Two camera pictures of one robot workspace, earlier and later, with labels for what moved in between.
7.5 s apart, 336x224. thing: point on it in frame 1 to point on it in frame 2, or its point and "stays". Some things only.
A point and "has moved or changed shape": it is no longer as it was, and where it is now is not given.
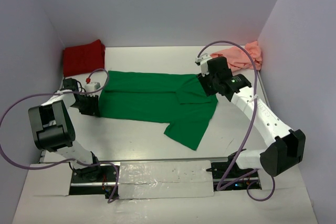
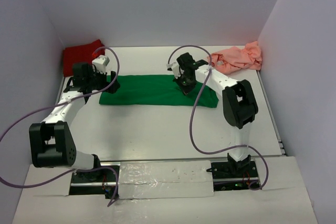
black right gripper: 203,81 to 185,89
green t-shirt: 180,100 has moved or changed shape
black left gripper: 94,108 to 103,77
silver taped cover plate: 149,179 stays
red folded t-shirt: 83,59 stays
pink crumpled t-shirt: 249,56 stays
